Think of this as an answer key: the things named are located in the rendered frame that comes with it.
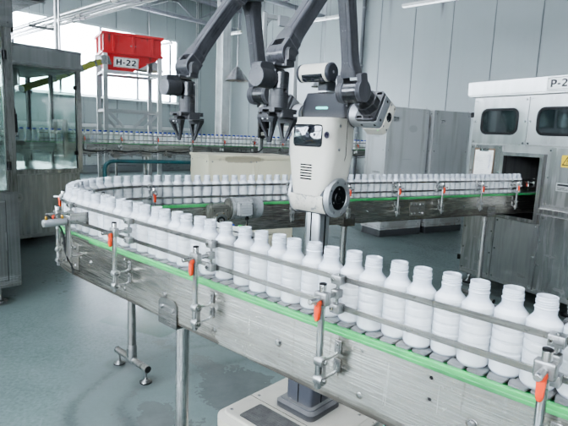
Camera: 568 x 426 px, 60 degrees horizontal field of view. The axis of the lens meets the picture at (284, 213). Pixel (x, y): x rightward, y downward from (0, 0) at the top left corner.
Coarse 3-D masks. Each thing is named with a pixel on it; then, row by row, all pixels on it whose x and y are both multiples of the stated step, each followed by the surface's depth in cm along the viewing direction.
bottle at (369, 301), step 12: (372, 264) 109; (360, 276) 110; (372, 276) 108; (384, 276) 110; (360, 288) 110; (360, 300) 111; (372, 300) 109; (372, 312) 109; (360, 324) 111; (372, 324) 109
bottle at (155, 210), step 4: (152, 208) 167; (156, 208) 167; (160, 208) 168; (152, 212) 168; (156, 212) 167; (152, 216) 168; (156, 216) 167; (148, 220) 168; (152, 220) 167; (156, 220) 167; (152, 224) 167; (148, 228) 168; (152, 228) 167; (148, 232) 168; (152, 232) 167; (148, 236) 169; (152, 236) 167; (148, 240) 169; (152, 240) 168; (148, 248) 169; (152, 248) 168; (148, 252) 170; (152, 252) 168
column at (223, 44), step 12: (228, 24) 1160; (228, 36) 1165; (216, 48) 1172; (228, 48) 1170; (216, 60) 1176; (228, 60) 1174; (216, 72) 1181; (228, 72) 1179; (216, 84) 1186; (228, 84) 1184; (216, 96) 1191; (228, 96) 1189; (216, 108) 1196; (228, 108) 1194; (216, 120) 1200; (228, 120) 1199; (216, 132) 1205; (228, 132) 1204
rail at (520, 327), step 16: (80, 208) 198; (80, 224) 200; (144, 224) 167; (256, 256) 131; (240, 272) 136; (320, 272) 117; (288, 288) 124; (368, 288) 108; (384, 288) 105; (432, 304) 98; (448, 304) 96; (384, 320) 106; (496, 320) 90; (432, 336) 99; (544, 336) 84; (480, 352) 92; (528, 368) 87
